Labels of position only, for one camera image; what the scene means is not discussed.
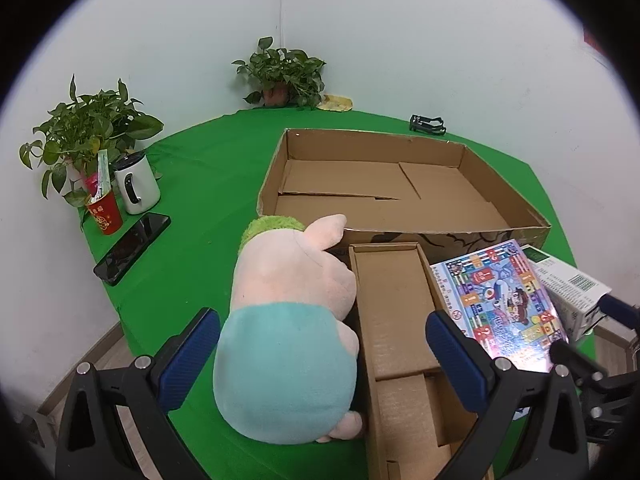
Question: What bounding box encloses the colourful board game box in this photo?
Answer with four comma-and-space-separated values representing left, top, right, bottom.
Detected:
429, 239, 571, 373

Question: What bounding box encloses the large potted green plant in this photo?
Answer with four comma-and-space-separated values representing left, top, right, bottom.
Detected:
19, 74, 165, 208

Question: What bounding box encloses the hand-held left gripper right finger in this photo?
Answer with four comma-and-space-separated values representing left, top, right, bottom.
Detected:
425, 310, 590, 480

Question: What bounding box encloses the pink pig plush toy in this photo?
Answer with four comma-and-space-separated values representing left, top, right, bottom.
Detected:
212, 214, 368, 445

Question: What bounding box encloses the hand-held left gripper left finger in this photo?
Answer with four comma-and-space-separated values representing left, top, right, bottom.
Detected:
55, 307, 222, 480

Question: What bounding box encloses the black wire holder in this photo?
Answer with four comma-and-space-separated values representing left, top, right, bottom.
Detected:
408, 114, 447, 136

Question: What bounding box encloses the large cardboard box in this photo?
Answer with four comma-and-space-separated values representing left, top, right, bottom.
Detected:
256, 128, 552, 261

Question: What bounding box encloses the black smartphone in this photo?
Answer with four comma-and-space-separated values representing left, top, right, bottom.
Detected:
93, 212, 172, 287

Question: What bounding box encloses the yellow dried leaf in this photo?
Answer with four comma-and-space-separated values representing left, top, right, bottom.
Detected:
318, 94, 354, 112

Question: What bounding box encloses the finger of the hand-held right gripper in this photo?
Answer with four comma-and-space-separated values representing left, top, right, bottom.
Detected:
549, 341, 626, 393
598, 294, 640, 328

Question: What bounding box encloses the narrow cardboard tray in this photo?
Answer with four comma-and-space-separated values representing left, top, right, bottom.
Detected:
347, 241, 496, 480

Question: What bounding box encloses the white mug with black handle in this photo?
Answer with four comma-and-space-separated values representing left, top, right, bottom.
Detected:
111, 152, 162, 216

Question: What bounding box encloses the red paper cup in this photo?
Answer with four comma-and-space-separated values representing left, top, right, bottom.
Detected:
85, 191, 124, 236

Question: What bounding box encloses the potted plant in brown pot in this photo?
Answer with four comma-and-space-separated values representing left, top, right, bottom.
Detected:
231, 36, 327, 110

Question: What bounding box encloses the long white carton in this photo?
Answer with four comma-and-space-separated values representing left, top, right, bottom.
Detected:
517, 244, 613, 341

